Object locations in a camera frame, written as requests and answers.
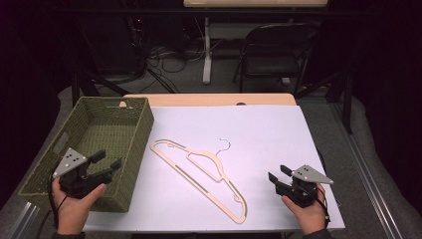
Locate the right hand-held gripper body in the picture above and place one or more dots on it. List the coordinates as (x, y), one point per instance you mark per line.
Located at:
(307, 177)

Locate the person's left hand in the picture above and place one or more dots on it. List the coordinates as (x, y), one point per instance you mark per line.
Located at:
(71, 212)

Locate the black metal stand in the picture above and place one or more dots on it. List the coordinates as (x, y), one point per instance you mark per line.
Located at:
(345, 96)
(86, 84)

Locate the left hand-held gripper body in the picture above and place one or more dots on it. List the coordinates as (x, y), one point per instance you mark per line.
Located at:
(71, 166)

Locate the black folding chair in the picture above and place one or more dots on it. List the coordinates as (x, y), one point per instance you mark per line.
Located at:
(275, 49)

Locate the beige plastic hanger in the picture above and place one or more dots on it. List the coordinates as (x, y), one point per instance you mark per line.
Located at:
(202, 189)

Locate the aluminium floor rail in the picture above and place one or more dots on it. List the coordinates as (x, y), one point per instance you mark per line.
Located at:
(368, 176)
(25, 220)

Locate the green woven basket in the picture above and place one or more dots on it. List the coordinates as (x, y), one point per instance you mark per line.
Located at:
(109, 132)

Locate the white desk with metal leg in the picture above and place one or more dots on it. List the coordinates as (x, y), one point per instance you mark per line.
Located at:
(207, 49)

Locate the person's right hand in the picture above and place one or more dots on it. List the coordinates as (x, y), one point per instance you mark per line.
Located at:
(310, 217)

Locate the white table mat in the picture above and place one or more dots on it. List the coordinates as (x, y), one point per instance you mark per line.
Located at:
(265, 139)

